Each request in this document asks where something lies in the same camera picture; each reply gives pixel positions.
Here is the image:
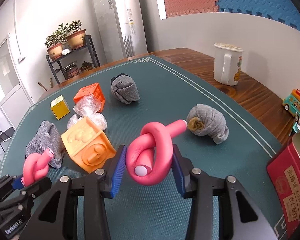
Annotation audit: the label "small pink knotted foam tube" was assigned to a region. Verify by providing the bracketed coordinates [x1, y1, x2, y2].
[21, 148, 54, 186]

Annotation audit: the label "grey fabric pouch sock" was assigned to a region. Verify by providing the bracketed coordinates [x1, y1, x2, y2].
[25, 121, 65, 169]

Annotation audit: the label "yellow cardboard box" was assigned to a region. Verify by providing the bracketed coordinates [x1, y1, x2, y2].
[50, 95, 70, 120]

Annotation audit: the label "large pink knotted foam tube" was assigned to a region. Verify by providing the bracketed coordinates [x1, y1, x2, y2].
[126, 119, 187, 186]

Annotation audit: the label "red tin box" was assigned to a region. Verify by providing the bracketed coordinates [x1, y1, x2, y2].
[267, 132, 300, 237]

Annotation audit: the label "light orange toy cube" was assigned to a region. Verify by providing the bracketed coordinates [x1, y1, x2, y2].
[61, 116, 116, 173]

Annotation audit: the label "white door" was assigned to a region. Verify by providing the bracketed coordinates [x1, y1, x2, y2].
[0, 33, 34, 129]

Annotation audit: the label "wooden sticks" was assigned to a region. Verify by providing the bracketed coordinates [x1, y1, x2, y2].
[37, 78, 53, 91]

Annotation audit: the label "clear plastic bag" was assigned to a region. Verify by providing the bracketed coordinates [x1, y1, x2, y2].
[67, 94, 108, 131]

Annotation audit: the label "light grey rolled sock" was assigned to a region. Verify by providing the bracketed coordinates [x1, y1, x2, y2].
[186, 104, 229, 144]

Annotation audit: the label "dark orange toy cube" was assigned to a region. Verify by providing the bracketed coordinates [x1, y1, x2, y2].
[73, 83, 106, 113]

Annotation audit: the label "dark brown lower pot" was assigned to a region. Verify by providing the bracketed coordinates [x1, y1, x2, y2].
[64, 62, 79, 80]

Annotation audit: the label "teal toy bus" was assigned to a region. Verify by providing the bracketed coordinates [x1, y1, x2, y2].
[282, 89, 300, 122]

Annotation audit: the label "small lower potted plant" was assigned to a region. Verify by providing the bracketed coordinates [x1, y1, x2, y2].
[79, 61, 93, 73]

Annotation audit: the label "white object on shelf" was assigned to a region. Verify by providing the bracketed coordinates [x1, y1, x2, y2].
[62, 49, 71, 55]

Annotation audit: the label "dark grey rolled sock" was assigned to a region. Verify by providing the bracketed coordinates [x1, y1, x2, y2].
[110, 73, 140, 105]

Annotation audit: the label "left potted plant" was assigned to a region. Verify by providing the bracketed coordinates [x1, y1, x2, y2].
[45, 23, 68, 61]

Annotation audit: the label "green table mat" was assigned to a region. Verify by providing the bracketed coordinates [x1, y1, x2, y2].
[0, 56, 283, 239]

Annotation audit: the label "black metal plant shelf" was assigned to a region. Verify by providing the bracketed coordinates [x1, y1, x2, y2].
[45, 35, 101, 85]

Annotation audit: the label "right potted plant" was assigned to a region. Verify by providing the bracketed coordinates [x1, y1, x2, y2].
[66, 20, 86, 50]

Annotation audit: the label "white ceramic mug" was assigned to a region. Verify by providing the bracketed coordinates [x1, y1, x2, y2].
[213, 43, 243, 86]

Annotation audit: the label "white standing air conditioner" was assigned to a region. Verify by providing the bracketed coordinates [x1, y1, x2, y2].
[90, 0, 148, 60]

